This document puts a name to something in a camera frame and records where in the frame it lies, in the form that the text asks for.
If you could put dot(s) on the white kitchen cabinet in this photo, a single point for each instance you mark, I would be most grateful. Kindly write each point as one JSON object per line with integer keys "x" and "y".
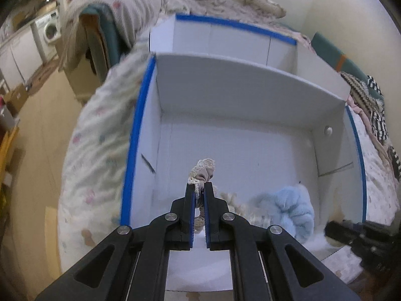
{"x": 23, "y": 54}

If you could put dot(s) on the patterned white bed quilt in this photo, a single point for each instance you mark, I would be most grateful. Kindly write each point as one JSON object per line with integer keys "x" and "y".
{"x": 95, "y": 166}

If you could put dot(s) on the cardboard box on floor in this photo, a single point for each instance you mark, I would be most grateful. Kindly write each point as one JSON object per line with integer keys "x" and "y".
{"x": 16, "y": 99}

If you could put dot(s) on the yellow wooden rack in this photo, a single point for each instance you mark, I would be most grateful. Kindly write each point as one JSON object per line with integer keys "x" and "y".
{"x": 6, "y": 154}

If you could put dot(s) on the cream frilled pillow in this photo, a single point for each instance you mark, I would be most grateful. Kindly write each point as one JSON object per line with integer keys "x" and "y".
{"x": 267, "y": 6}

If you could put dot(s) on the white box with blue edges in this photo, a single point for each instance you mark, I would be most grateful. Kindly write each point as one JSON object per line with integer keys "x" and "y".
{"x": 268, "y": 111}

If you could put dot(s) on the light blue fluffy scrunchie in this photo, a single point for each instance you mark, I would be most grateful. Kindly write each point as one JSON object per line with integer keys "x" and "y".
{"x": 290, "y": 208}

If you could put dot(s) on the black white striped cloth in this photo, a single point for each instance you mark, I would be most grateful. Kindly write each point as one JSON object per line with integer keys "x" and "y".
{"x": 367, "y": 96}

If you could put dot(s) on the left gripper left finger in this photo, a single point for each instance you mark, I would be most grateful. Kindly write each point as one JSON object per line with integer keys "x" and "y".
{"x": 130, "y": 264}

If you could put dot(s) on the teal cushion with orange stripe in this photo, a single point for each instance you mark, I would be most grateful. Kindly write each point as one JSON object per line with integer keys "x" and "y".
{"x": 340, "y": 62}

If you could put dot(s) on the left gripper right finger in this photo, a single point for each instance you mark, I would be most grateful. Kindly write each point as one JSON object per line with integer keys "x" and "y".
{"x": 268, "y": 264}

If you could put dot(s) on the beige frilled scrunchie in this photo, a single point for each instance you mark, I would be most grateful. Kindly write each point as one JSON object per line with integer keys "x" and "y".
{"x": 202, "y": 173}

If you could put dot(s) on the white washing machine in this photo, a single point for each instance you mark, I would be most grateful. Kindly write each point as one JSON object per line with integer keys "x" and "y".
{"x": 46, "y": 28}

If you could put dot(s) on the cream patterned scrunchie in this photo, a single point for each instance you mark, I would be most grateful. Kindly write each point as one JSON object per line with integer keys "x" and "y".
{"x": 238, "y": 206}

